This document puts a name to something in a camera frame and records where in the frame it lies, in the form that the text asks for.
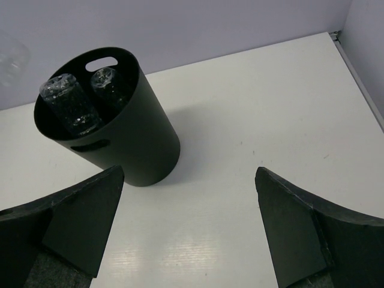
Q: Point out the black plastic bin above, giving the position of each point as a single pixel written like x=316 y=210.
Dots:
x=140 y=137

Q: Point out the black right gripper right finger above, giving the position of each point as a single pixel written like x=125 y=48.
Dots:
x=314 y=242

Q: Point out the crushed clear plastic bottle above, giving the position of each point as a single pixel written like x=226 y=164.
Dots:
x=111 y=88

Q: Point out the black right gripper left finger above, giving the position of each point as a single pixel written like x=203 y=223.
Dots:
x=59 y=240

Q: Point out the clear bottle blue cap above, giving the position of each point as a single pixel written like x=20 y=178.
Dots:
x=68 y=101

